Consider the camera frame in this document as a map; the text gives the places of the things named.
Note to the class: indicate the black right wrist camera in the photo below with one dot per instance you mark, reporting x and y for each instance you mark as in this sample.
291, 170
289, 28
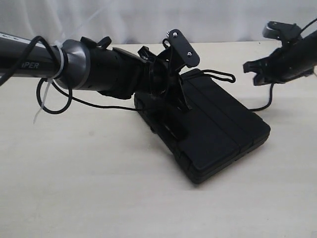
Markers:
282, 31

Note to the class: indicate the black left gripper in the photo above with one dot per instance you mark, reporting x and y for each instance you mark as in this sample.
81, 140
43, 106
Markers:
160, 79

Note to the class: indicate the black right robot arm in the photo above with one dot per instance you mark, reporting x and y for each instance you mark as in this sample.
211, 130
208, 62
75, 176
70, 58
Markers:
310, 40

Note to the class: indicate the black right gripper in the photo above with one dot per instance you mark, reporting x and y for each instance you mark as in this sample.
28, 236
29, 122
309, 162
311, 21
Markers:
282, 65

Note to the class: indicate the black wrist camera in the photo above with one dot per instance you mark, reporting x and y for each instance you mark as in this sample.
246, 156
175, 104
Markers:
282, 31
183, 52

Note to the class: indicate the white backdrop curtain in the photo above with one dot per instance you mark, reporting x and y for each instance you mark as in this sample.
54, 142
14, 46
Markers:
147, 21

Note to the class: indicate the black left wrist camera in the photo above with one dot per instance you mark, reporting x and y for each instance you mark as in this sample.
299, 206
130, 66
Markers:
183, 52

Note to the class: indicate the black plastic carrying case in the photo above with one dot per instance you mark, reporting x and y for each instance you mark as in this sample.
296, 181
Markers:
222, 130

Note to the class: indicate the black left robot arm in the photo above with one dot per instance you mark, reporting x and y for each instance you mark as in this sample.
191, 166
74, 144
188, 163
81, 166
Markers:
96, 66

